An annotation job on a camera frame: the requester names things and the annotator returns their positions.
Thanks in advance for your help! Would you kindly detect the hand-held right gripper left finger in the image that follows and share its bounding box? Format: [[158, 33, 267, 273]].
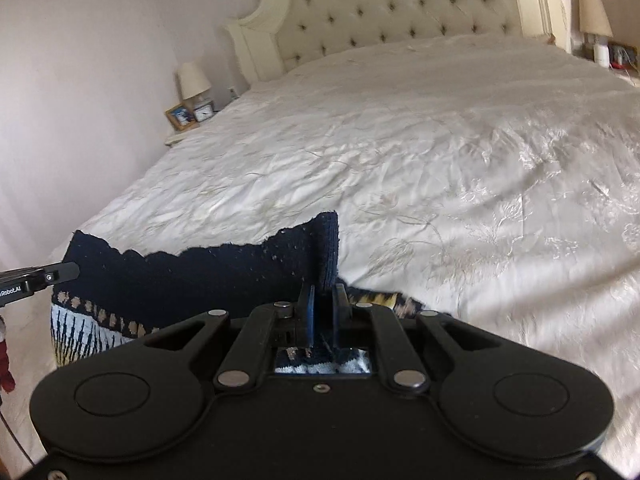
[[132, 284, 317, 393]]

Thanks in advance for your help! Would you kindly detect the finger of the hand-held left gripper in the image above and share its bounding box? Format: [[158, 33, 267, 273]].
[[45, 261, 81, 288]]

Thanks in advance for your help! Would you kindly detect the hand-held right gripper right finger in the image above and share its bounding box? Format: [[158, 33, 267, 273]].
[[332, 284, 506, 396]]

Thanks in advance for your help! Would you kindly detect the navy yellow patterned knit sweater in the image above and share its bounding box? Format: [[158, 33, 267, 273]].
[[50, 211, 426, 377]]

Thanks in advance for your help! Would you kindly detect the dark red cloth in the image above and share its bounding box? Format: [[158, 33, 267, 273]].
[[0, 316, 16, 393]]

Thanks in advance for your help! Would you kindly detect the bed with white embroidered bedspread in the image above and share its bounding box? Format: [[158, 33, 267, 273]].
[[0, 34, 640, 466]]

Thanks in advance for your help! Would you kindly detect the table lamp with glass base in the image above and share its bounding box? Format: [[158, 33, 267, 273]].
[[177, 62, 212, 111]]

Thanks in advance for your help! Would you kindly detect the cream tufted headboard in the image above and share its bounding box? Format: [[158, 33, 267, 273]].
[[222, 0, 573, 87]]

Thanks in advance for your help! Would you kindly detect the red and dark box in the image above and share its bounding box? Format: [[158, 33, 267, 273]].
[[610, 44, 639, 69]]

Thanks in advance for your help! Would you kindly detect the table lamp with beige shade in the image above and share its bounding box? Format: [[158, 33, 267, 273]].
[[577, 0, 614, 46]]

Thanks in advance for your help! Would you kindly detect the dark cable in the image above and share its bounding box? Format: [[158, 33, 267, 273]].
[[0, 395, 33, 463]]

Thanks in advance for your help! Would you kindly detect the wooden photo frame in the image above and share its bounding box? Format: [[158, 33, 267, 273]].
[[165, 103, 197, 132]]

